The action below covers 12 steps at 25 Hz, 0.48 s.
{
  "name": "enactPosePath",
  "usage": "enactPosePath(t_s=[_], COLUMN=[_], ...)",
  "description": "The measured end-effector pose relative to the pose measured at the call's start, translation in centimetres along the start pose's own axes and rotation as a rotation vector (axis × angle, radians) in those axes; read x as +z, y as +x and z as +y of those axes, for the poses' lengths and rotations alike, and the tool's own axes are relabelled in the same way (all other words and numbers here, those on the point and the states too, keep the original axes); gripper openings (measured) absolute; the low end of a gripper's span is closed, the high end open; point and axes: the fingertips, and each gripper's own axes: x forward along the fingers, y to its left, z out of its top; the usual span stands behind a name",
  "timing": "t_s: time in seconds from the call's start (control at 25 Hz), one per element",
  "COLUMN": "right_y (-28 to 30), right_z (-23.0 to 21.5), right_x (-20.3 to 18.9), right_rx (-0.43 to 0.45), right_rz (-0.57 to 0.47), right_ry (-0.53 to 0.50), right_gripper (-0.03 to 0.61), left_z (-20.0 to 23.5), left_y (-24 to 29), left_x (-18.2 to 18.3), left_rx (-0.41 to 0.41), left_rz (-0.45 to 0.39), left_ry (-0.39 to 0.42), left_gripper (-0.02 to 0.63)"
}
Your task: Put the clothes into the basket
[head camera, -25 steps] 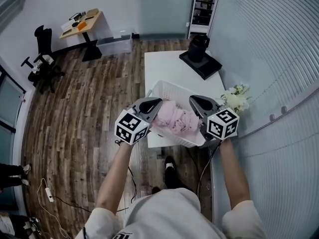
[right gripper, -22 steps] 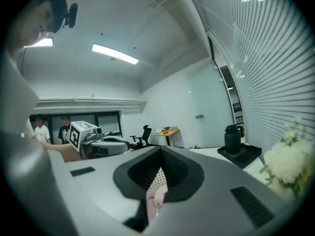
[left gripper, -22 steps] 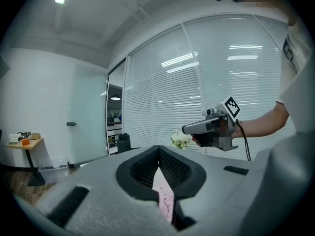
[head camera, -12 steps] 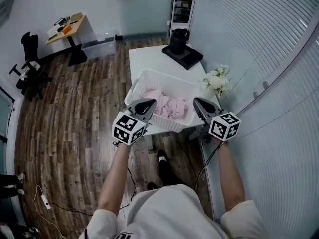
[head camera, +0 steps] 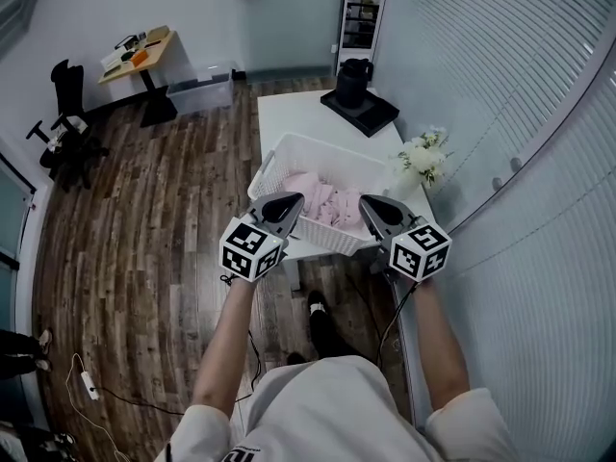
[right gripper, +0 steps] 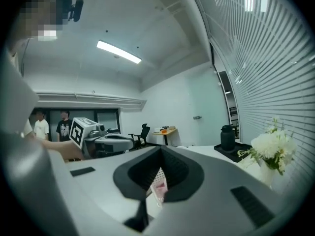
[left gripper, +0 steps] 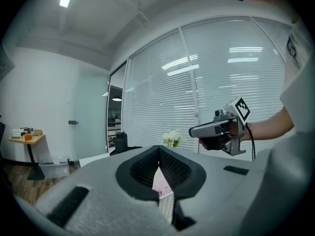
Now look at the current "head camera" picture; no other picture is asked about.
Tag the white flat box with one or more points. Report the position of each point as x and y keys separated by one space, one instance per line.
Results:
x=110 y=59

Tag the metal glass standoff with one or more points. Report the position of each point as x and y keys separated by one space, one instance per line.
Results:
x=516 y=164
x=497 y=184

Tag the person's black trousers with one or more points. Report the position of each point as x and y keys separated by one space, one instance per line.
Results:
x=332 y=337

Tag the pink clothes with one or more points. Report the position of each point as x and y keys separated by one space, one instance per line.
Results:
x=327 y=202

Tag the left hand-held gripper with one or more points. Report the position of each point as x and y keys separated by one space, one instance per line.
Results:
x=248 y=248

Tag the person's left black shoe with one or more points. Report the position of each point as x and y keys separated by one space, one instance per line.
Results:
x=297 y=358

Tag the white low table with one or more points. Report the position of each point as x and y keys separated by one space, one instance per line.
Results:
x=298 y=113

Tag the black jug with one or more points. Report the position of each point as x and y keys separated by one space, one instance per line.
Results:
x=353 y=84

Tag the person's right forearm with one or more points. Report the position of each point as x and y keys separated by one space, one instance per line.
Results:
x=440 y=349

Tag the black square tray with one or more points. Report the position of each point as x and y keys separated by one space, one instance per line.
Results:
x=373 y=116

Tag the white laundry basket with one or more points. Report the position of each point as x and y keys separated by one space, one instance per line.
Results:
x=332 y=241

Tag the black office chair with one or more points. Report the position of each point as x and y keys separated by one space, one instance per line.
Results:
x=69 y=128

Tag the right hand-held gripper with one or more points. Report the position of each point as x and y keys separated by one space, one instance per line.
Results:
x=418 y=253

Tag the person's left forearm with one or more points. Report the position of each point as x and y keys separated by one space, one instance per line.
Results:
x=226 y=340

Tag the wooden desk black pedestal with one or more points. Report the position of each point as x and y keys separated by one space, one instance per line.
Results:
x=154 y=56

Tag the white power strip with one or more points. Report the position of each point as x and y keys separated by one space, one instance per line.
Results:
x=90 y=386

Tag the white shelf unit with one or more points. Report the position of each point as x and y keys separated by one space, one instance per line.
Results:
x=361 y=12

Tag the tan cardboard box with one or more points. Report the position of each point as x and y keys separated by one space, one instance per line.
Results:
x=158 y=33

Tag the person's cream t-shirt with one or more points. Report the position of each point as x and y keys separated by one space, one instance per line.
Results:
x=327 y=412

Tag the white flower bouquet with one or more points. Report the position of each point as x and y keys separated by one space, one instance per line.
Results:
x=423 y=157

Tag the person's right black shoe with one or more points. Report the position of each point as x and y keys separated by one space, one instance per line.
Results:
x=316 y=301

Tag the orange box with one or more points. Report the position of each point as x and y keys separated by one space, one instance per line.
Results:
x=139 y=59

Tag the clear plastic bin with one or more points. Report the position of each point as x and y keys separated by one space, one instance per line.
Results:
x=202 y=92

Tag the white window blinds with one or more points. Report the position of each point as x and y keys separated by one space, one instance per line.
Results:
x=505 y=65

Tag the person's black shoe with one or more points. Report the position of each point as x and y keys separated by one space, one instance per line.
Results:
x=297 y=358
x=316 y=301

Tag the black framed glass door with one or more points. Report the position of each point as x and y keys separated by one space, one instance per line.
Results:
x=12 y=210

